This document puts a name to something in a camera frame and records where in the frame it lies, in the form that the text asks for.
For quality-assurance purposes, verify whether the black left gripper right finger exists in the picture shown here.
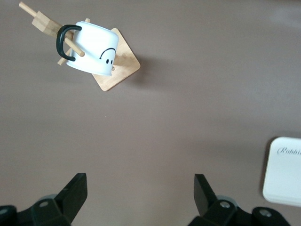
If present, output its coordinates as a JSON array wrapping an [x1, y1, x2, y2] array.
[[188, 174, 253, 226]]

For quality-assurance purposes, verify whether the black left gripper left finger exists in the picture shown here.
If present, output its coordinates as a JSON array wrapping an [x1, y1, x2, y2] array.
[[17, 173, 88, 226]]

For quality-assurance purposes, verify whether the white cup black handle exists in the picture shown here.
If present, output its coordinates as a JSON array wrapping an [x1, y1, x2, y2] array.
[[55, 21, 120, 77]]

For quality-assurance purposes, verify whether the wooden cup rack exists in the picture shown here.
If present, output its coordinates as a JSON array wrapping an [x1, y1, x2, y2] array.
[[18, 1, 141, 92]]

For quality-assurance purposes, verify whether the white rectangular tray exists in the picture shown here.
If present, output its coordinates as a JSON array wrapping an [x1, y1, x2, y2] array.
[[262, 136, 301, 208]]

